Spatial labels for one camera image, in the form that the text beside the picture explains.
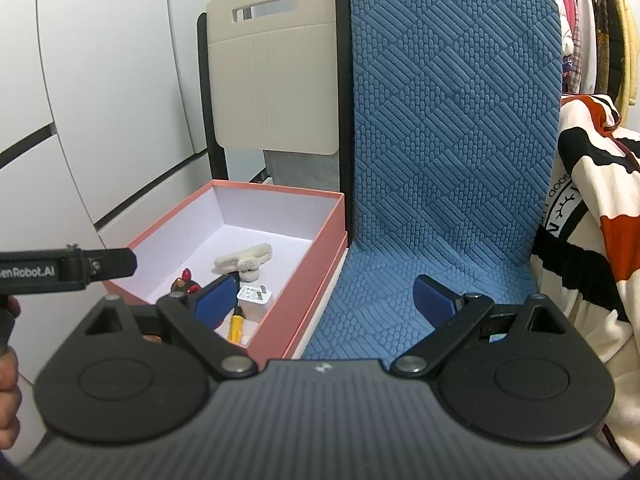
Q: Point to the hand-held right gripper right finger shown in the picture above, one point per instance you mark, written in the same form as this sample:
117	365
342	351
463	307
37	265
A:
432	300

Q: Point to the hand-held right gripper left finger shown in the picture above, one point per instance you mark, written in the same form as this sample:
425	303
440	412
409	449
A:
217	300

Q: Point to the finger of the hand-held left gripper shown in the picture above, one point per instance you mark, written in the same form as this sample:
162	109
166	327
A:
112	262

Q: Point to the white charger plug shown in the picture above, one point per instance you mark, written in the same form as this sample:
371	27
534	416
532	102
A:
255	300

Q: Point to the white fluffy plush piece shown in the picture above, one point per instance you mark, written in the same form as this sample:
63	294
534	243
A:
245	262

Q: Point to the pink cardboard box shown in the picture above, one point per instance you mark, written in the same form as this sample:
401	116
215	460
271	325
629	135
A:
300	280

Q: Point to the person's left hand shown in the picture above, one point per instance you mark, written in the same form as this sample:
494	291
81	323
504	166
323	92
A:
7	380

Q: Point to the red black toy figure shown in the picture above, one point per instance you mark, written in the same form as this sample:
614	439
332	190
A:
182	282

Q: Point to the blue quilted seat cushion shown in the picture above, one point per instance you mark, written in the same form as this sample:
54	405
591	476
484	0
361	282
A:
450	135

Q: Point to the cream black orange printed blanket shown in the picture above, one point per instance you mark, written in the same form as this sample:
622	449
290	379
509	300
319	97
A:
600	260

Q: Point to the white wardrobe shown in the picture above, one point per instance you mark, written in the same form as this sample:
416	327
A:
100	85

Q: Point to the beige folding chair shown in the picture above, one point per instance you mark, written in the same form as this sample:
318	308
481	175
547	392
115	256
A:
272	85

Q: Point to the row of hanging clothes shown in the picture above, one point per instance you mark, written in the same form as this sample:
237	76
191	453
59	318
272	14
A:
590	25

